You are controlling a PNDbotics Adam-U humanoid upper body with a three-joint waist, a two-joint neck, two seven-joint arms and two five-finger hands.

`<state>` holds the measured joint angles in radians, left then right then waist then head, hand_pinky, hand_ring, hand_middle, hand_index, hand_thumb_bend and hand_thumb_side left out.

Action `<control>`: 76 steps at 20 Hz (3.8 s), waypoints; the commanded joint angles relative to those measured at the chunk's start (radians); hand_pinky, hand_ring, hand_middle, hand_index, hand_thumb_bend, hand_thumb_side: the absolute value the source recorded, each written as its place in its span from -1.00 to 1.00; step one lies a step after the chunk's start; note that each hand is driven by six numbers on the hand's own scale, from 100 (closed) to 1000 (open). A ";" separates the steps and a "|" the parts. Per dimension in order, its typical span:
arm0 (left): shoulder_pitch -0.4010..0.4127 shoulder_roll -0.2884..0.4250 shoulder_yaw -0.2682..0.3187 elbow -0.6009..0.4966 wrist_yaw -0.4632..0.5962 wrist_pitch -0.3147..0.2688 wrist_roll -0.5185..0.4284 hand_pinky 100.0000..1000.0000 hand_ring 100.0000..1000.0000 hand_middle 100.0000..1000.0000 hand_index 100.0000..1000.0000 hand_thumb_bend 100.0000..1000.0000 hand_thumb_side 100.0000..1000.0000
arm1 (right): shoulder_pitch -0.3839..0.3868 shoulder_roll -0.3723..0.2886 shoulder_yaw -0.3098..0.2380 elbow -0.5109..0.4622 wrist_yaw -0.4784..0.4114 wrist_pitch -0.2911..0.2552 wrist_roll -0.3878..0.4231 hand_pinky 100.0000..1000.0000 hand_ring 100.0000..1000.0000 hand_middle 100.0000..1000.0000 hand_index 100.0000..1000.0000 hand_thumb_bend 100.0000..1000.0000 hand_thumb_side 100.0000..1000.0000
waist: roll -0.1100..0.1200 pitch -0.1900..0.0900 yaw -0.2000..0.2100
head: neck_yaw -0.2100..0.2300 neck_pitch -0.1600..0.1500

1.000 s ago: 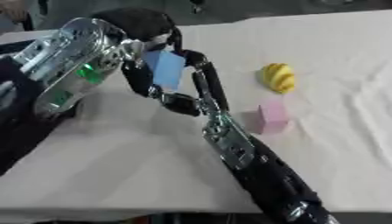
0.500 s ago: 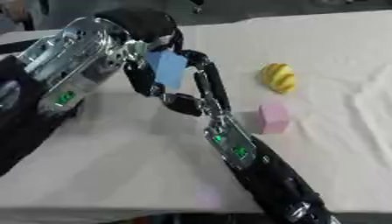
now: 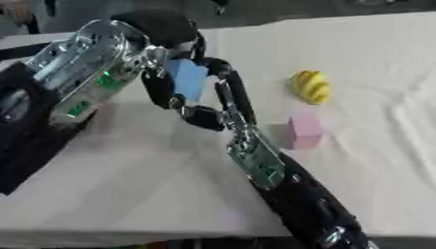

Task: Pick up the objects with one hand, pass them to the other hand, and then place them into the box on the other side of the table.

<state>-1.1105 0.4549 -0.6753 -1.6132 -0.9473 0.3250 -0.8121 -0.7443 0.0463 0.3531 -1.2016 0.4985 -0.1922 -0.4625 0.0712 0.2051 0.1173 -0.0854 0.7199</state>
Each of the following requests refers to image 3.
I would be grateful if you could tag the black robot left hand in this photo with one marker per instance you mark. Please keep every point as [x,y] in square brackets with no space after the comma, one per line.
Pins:
[162,27]

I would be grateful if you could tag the person's hand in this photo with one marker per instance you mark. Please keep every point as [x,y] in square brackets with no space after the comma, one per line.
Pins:
[16,12]

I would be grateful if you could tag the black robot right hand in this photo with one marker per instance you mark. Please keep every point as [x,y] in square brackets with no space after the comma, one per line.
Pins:
[235,84]

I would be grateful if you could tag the blue block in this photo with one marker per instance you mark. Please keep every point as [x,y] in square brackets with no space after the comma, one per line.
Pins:
[188,79]

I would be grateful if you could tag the yellow toy banana bunch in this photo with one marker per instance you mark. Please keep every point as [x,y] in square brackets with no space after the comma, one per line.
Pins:
[311,87]

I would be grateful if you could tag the pink block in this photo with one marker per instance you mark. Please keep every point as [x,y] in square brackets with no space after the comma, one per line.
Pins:
[305,128]

